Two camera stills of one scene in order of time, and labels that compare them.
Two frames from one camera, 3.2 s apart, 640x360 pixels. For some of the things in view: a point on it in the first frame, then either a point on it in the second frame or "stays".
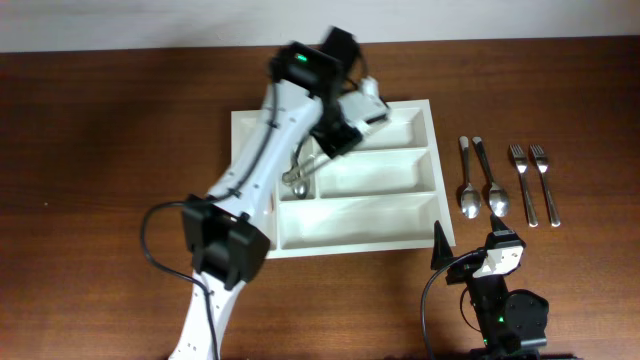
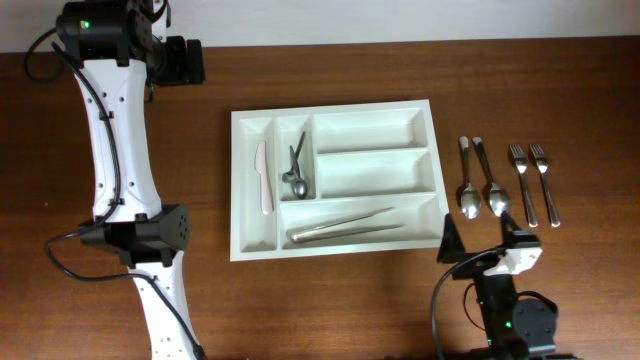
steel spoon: x=470 y=200 stays
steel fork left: x=519 y=156 stays
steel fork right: x=540 y=157 stays
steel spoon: x=498 y=199 stays
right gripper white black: x=471 y=265 → x=476 y=267
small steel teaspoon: x=290 y=176 stays
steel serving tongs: x=306 y=165 → x=345 y=226
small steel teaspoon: x=300 y=190 stays
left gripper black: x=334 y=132 → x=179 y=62
